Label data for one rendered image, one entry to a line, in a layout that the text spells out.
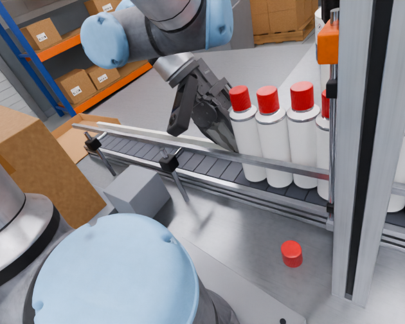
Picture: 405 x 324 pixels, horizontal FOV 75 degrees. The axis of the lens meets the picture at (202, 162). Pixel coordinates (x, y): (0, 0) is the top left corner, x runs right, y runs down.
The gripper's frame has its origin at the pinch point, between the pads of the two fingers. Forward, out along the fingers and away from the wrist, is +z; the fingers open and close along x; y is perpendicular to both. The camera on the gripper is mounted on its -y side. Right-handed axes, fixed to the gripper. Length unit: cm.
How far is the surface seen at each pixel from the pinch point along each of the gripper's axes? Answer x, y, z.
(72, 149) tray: 70, -5, -29
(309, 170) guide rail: -15.5, -3.8, 5.7
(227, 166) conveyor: 6.3, 0.2, 2.7
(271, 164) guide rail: -9.7, -4.1, 2.7
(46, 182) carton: 23.8, -26.4, -21.4
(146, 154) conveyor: 29.2, -2.1, -10.5
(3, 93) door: 371, 68, -171
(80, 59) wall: 367, 187, -160
